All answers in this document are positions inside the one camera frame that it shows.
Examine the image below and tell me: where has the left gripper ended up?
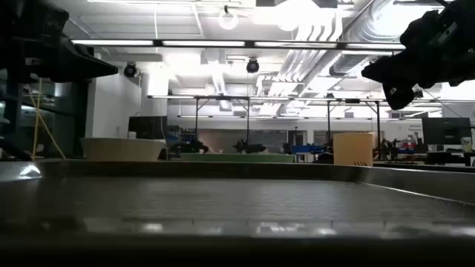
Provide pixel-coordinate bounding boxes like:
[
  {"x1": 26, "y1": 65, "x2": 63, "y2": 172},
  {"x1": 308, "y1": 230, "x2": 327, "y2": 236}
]
[{"x1": 0, "y1": 0, "x2": 119, "y2": 84}]

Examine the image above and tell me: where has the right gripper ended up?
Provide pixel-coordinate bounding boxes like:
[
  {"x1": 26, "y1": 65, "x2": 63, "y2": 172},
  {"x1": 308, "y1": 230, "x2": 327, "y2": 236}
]
[{"x1": 361, "y1": 0, "x2": 475, "y2": 111}]

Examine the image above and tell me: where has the orange mug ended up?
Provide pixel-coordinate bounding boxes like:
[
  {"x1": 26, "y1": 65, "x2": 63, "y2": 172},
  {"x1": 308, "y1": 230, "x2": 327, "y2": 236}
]
[{"x1": 332, "y1": 132, "x2": 375, "y2": 167}]

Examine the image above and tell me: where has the light grey bowl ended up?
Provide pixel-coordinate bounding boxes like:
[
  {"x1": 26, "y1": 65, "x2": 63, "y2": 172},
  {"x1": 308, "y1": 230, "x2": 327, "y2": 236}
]
[{"x1": 80, "y1": 137, "x2": 167, "y2": 162}]

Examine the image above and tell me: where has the green plate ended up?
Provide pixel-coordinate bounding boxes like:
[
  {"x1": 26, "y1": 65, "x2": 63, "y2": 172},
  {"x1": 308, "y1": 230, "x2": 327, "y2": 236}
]
[{"x1": 177, "y1": 152, "x2": 297, "y2": 164}]

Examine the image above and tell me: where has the brown plastic tray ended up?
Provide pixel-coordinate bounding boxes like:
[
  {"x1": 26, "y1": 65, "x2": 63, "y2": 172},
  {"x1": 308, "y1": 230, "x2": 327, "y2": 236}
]
[{"x1": 0, "y1": 158, "x2": 475, "y2": 267}]

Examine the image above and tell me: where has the black hanging spotlight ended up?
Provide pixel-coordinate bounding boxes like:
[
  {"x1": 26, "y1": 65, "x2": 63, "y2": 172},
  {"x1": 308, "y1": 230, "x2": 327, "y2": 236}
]
[
  {"x1": 246, "y1": 57, "x2": 261, "y2": 74},
  {"x1": 123, "y1": 62, "x2": 139, "y2": 79}
]

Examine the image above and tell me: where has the black computer monitor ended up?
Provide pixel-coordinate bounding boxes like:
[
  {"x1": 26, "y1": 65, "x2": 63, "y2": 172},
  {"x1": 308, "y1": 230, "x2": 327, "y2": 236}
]
[
  {"x1": 422, "y1": 117, "x2": 473, "y2": 146},
  {"x1": 128, "y1": 116, "x2": 168, "y2": 141}
]

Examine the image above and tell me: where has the rig bar with lights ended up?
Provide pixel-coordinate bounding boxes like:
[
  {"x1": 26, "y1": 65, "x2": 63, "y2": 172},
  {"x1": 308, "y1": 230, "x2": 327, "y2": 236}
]
[{"x1": 70, "y1": 38, "x2": 407, "y2": 51}]

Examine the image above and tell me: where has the black office desk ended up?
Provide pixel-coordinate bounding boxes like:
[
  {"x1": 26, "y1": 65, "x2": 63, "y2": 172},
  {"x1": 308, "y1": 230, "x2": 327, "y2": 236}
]
[{"x1": 422, "y1": 150, "x2": 475, "y2": 167}]

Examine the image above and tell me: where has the blue storage bin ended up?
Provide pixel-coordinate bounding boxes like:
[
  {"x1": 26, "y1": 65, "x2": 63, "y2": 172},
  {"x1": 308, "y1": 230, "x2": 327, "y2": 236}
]
[{"x1": 291, "y1": 144, "x2": 327, "y2": 155}]

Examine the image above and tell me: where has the round white pendant lamp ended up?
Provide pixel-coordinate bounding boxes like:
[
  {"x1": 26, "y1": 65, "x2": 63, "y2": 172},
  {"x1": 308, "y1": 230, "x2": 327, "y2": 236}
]
[{"x1": 217, "y1": 4, "x2": 240, "y2": 31}]

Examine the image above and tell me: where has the silver ventilation duct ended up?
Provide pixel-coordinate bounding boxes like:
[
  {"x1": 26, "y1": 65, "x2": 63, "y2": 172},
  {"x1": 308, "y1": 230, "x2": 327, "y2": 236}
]
[{"x1": 328, "y1": 0, "x2": 442, "y2": 78}]

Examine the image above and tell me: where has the black workstation frame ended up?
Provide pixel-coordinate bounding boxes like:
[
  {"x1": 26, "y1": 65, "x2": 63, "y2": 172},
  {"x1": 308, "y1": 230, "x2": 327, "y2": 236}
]
[
  {"x1": 147, "y1": 94, "x2": 291, "y2": 146},
  {"x1": 307, "y1": 98, "x2": 383, "y2": 161}
]

